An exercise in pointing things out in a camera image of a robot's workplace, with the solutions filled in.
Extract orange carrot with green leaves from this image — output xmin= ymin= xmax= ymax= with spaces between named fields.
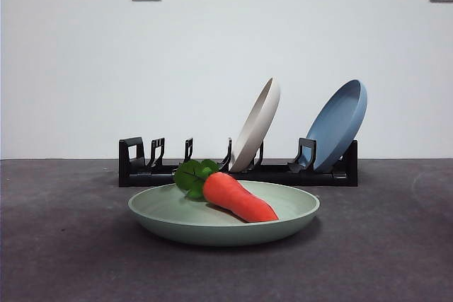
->
xmin=173 ymin=159 xmax=280 ymax=224

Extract green round plate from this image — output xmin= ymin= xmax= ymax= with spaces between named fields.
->
xmin=127 ymin=180 xmax=321 ymax=248

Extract blue round plate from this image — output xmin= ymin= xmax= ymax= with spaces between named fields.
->
xmin=304 ymin=79 xmax=368 ymax=173

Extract beige round plate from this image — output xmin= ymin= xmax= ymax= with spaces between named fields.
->
xmin=228 ymin=76 xmax=282 ymax=173

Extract black plate rack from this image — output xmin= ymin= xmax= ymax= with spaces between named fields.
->
xmin=118 ymin=137 xmax=358 ymax=188

